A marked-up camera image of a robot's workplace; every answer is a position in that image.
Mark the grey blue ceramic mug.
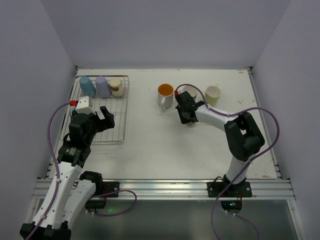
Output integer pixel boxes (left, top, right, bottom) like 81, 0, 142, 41
183, 85, 198, 101

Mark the white pearly round cup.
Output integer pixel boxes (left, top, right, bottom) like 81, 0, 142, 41
157, 83, 174, 111

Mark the light green ceramic mug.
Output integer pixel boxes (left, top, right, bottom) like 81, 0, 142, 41
204, 85, 222, 107

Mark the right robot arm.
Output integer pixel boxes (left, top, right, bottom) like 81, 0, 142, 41
174, 91, 265, 185

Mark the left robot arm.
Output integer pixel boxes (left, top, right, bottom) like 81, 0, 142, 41
20, 106, 115, 240

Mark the dark blue mug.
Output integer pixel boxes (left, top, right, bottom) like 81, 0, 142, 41
69, 107, 77, 118

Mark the lavender plastic cup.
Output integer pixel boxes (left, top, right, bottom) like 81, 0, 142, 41
95, 76, 112, 98

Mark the beige cup with brown band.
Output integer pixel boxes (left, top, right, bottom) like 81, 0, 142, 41
109, 78, 125, 98

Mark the light blue plastic cup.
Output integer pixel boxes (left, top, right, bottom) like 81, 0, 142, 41
79, 76, 97, 97

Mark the wire dish rack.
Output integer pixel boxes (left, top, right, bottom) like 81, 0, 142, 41
59, 75, 130, 146

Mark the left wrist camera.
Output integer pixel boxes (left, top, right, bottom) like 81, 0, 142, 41
75, 96, 95, 115

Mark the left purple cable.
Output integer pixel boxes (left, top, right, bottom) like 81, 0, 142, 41
24, 100, 77, 240

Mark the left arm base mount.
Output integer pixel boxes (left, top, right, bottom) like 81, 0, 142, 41
84, 181, 120, 213

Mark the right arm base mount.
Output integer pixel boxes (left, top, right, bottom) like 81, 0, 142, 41
206, 175, 253, 213

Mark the aluminium mounting rail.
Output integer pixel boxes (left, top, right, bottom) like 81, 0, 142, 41
33, 177, 295, 201

